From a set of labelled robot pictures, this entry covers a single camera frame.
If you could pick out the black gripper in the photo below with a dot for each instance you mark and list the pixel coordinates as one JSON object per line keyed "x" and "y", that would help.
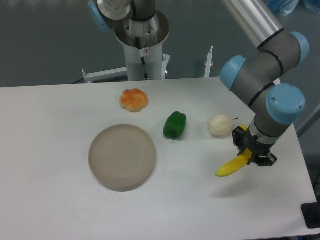
{"x": 257, "y": 143}

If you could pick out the yellow banana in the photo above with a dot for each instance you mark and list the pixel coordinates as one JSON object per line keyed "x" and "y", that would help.
{"x": 234, "y": 165}

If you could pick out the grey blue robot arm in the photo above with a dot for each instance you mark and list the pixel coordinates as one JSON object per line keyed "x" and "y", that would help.
{"x": 276, "y": 106}

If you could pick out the beige round plate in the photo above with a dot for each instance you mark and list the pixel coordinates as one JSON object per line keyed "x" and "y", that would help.
{"x": 122, "y": 157}

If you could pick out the white pear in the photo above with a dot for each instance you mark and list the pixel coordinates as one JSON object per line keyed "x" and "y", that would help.
{"x": 221, "y": 125}

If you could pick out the green bell pepper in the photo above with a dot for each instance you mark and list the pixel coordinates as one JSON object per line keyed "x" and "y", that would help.
{"x": 175, "y": 125}

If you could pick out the black device at edge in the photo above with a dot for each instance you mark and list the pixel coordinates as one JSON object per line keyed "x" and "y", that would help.
{"x": 311, "y": 215}

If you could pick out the orange bread roll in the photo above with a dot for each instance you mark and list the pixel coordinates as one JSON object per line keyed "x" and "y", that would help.
{"x": 133, "y": 100}

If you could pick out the blue plastic bag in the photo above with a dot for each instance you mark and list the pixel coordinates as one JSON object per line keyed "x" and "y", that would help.
{"x": 281, "y": 7}

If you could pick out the white upright bracket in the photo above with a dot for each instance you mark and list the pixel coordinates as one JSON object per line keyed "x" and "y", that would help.
{"x": 209, "y": 63}

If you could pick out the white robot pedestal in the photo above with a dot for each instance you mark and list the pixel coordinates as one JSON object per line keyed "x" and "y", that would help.
{"x": 143, "y": 47}

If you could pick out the white metal frame bracket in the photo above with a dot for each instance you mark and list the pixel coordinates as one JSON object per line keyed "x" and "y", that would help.
{"x": 104, "y": 75}

